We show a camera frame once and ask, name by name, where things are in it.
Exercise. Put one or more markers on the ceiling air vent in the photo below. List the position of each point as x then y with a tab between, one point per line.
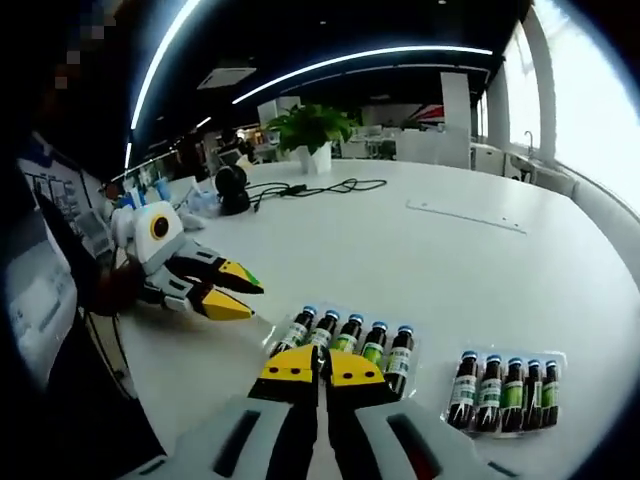
225	77

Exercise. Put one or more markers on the black round desk device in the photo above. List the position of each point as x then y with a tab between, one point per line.
232	192

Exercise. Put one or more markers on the metal sink faucet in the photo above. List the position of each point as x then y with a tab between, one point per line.
529	142

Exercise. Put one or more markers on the long ceiling light strip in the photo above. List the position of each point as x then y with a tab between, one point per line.
145	86
375	53

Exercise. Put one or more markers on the pale blue plastic bag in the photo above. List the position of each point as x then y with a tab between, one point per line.
200	207

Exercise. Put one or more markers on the short ceiling light strip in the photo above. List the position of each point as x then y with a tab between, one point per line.
128	156
200	125

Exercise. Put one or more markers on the green potted plant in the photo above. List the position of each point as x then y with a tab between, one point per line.
310	125

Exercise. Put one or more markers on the white sink counter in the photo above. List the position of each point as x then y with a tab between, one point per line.
525	170

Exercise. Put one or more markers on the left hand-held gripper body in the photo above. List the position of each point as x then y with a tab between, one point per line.
145	245

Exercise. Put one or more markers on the white table socket panel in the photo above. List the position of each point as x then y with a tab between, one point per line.
465	217

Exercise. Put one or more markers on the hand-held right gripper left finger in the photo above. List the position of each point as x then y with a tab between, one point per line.
197	445

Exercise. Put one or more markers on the white office partitions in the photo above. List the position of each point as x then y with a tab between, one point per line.
400	142

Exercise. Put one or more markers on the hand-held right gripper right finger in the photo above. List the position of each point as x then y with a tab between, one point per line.
460	452

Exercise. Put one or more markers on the person's dark clothing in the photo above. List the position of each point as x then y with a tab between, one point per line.
100	425

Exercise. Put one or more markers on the red striped wall banner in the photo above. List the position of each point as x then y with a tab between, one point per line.
427	114

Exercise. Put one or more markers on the clear plastic box tray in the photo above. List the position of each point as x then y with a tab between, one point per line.
451	367
419	340

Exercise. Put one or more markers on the person's left hand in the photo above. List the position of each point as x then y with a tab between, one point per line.
117	290

